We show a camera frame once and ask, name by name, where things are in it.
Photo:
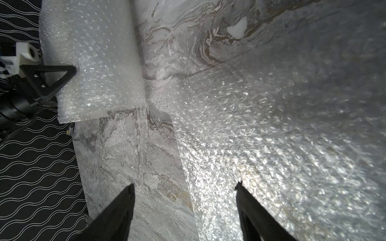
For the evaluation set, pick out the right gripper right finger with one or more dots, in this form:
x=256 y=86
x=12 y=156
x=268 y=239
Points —
x=255 y=221

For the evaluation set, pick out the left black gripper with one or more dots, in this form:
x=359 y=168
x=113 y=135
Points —
x=20 y=96

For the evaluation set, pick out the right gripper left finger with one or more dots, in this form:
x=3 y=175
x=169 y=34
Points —
x=113 y=224

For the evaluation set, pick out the clear bubble wrap sheet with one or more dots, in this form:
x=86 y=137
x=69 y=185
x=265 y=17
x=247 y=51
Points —
x=300 y=121

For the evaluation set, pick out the bubble wrap roll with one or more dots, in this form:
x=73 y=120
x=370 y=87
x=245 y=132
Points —
x=98 y=39

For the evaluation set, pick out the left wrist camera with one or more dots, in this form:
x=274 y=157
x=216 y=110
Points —
x=13 y=55

